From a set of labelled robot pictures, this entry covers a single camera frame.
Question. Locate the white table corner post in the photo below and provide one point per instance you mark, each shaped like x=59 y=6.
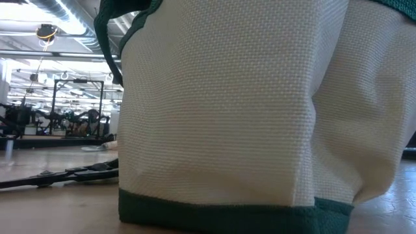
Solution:
x=9 y=149

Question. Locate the black robot station frame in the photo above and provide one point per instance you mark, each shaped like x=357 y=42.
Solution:
x=53 y=107

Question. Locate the black machine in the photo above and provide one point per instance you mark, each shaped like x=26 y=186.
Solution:
x=16 y=120

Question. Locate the cream canvas garden bag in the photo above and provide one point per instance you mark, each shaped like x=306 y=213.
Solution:
x=227 y=113

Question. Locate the person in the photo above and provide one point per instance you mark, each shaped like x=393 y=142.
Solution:
x=92 y=122

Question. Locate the white horizontal ceiling pipe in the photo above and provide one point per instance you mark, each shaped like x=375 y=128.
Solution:
x=65 y=54

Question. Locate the black background robot arms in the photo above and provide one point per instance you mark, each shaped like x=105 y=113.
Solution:
x=65 y=122

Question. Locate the silver spiral ventilation duct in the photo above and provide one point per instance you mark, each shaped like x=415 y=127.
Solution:
x=78 y=35

